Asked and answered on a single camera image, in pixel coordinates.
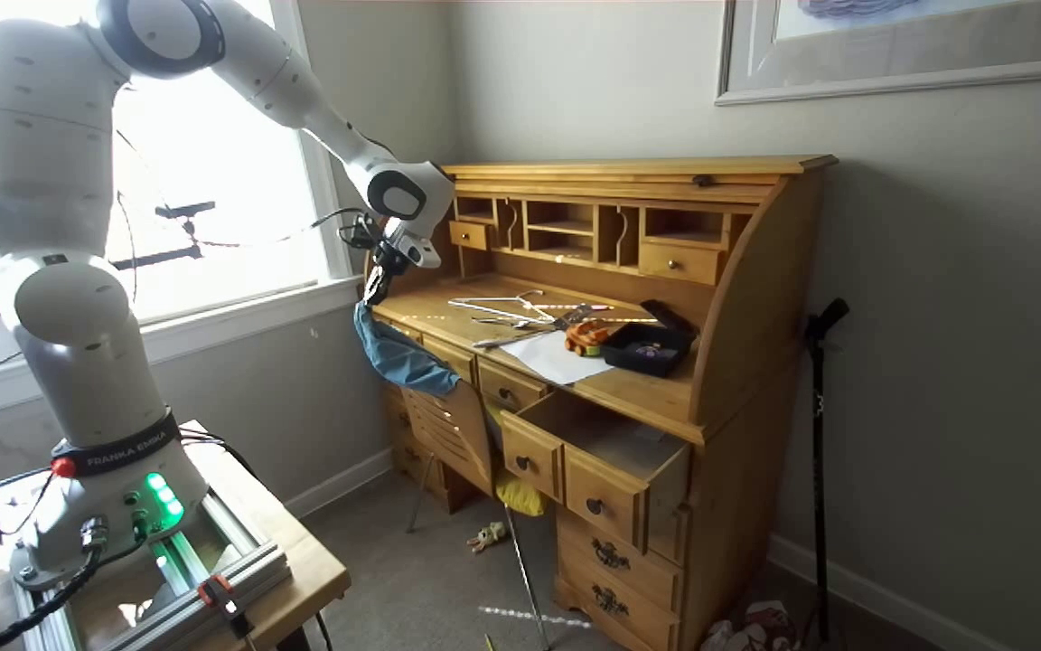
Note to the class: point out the black sunglasses case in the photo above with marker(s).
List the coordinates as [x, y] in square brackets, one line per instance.
[657, 346]

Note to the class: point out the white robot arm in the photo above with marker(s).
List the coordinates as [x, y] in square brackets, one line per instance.
[122, 469]

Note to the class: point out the white framed picture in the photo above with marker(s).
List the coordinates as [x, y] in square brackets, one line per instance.
[845, 49]

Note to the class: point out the white wire hanger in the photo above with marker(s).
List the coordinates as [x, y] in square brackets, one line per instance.
[522, 313]

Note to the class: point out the wooden roll-top desk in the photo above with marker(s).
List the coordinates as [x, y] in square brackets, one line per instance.
[662, 485]

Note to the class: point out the white sheet of paper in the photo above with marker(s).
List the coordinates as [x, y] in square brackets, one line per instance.
[552, 359]

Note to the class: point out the small bunny toy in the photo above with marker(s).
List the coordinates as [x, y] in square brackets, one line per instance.
[485, 538]

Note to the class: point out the blue cloth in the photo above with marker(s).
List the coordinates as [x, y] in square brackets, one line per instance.
[403, 359]

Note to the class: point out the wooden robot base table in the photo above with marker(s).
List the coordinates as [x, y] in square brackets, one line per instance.
[191, 556]

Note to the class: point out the black tripod stand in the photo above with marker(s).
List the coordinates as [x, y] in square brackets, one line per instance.
[820, 332]

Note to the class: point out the yellow seat cushion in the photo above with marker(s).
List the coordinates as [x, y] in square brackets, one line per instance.
[520, 496]

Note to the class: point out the wooden slatted chair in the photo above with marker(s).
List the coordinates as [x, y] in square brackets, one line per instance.
[456, 433]

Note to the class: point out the orange small object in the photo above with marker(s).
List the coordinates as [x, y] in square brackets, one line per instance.
[587, 336]

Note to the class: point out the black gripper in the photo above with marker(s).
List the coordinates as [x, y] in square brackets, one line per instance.
[392, 251]

